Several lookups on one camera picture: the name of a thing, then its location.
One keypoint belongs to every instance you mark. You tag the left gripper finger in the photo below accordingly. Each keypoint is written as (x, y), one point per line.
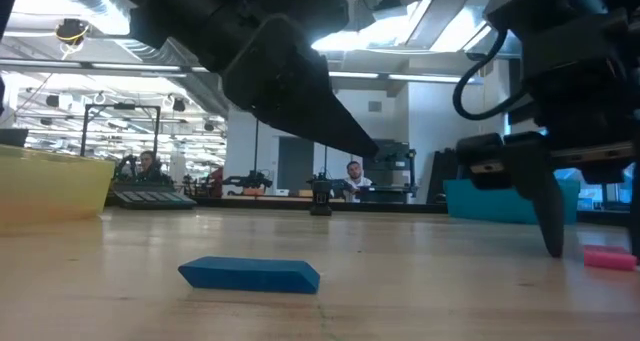
(290, 91)

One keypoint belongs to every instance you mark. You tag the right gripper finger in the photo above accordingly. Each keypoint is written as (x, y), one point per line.
(637, 216)
(542, 196)

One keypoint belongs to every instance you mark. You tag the pink eraser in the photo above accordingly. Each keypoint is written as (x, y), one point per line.
(607, 260)

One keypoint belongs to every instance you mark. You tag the blue eraser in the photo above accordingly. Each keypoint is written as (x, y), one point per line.
(250, 276)

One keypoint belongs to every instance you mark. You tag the black background robot arm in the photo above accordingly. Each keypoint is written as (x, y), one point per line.
(250, 181)

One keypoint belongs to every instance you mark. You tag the teal plastic bin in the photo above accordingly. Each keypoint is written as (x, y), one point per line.
(480, 206)

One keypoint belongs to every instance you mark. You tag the grey door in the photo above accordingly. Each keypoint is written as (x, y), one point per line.
(295, 163)

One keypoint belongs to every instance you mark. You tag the black leaning panels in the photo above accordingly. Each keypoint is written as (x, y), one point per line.
(442, 176)

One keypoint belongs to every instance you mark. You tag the person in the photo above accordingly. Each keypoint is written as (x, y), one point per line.
(147, 161)
(356, 173)

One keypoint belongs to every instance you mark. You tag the red background object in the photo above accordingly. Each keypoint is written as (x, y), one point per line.
(217, 181)

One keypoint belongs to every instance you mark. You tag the black cabinet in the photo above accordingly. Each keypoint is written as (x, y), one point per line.
(395, 171)

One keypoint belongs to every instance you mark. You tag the black ceiling sensor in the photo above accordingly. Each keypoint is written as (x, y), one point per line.
(71, 30)

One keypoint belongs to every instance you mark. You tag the long ceiling light strip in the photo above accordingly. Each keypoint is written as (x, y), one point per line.
(430, 77)

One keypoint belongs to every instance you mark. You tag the yellow translucent plastic bin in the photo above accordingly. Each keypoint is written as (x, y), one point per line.
(50, 191)

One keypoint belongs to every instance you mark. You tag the black station frame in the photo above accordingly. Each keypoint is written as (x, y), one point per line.
(122, 106)
(256, 151)

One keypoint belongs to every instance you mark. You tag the black camera post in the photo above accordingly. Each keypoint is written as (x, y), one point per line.
(320, 196)

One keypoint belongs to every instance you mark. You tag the black metal table frame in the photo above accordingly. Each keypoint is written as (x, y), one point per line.
(250, 204)

